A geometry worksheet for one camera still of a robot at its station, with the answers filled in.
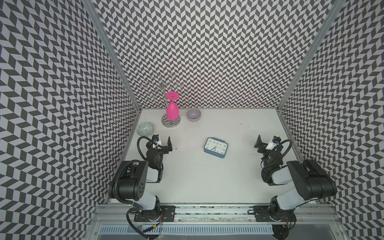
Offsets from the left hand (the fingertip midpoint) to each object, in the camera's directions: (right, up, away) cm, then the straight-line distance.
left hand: (161, 137), depth 91 cm
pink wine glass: (+7, +18, -1) cm, 19 cm away
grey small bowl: (+19, +15, +18) cm, 30 cm away
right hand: (+63, 0, -2) cm, 63 cm away
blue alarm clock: (+34, -6, +3) cm, 35 cm away
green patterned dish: (-15, +5, +12) cm, 20 cm away
